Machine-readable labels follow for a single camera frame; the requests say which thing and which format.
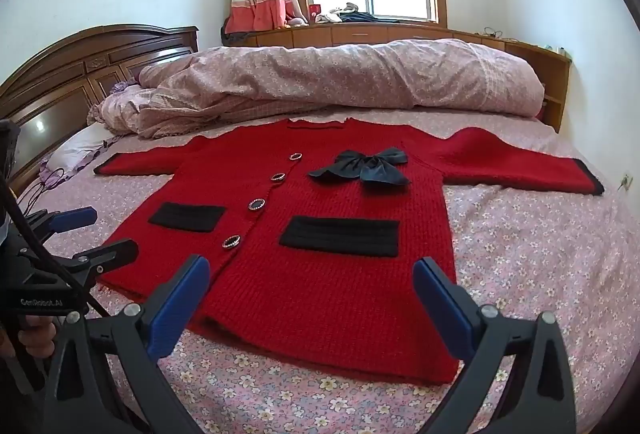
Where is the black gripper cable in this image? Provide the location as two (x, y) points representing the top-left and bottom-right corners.
(0, 174), (111, 319)

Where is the long wooden cabinet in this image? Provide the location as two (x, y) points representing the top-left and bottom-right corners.
(222, 22), (573, 135)

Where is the white and purple pillow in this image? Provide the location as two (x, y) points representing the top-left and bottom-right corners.
(40, 126), (121, 175)

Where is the red knit cardigan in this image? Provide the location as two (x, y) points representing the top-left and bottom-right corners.
(94, 118), (606, 387)

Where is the clothes pile on cabinet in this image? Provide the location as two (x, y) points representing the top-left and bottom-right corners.
(314, 1), (361, 24)

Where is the thin black cable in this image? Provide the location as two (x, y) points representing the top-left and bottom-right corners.
(27, 168), (68, 215)

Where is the dark blue cloth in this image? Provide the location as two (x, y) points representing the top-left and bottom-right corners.
(340, 12), (401, 24)

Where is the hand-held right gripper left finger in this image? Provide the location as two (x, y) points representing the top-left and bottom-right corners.
(42, 255), (211, 434)

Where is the dark wooden headboard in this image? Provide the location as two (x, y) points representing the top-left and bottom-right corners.
(0, 24), (200, 195)

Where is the person's left hand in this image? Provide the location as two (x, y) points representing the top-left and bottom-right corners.
(0, 314), (57, 359)

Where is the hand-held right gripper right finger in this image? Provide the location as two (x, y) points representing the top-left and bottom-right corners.
(412, 257), (578, 434)

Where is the pink floral quilt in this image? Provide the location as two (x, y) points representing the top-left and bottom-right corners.
(87, 38), (546, 139)

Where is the pink floral bed sheet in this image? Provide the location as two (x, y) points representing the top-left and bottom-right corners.
(10, 114), (640, 434)

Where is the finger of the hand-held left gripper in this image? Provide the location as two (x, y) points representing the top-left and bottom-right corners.
(31, 239), (140, 311)
(21, 207), (99, 241)

